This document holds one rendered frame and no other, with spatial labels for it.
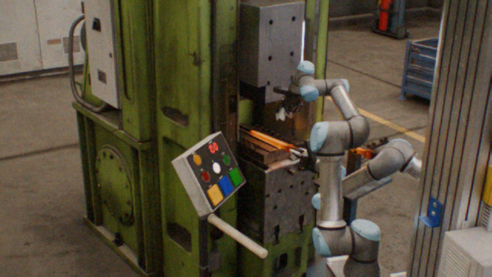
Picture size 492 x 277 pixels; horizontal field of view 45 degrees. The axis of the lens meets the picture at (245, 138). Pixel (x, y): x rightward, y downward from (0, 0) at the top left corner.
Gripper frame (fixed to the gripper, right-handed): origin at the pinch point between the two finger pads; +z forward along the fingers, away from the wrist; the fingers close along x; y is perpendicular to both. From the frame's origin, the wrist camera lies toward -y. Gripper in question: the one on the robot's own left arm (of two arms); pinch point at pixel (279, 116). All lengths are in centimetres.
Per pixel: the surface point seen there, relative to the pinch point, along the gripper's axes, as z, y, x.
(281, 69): -10.5, -20.4, 12.7
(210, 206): 16, 25, -53
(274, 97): 2.0, -14.0, 8.0
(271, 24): -31.8, -31.8, 5.5
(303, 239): 81, 33, 29
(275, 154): 31.3, 1.0, 10.2
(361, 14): 337, -416, 678
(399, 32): 287, -304, 632
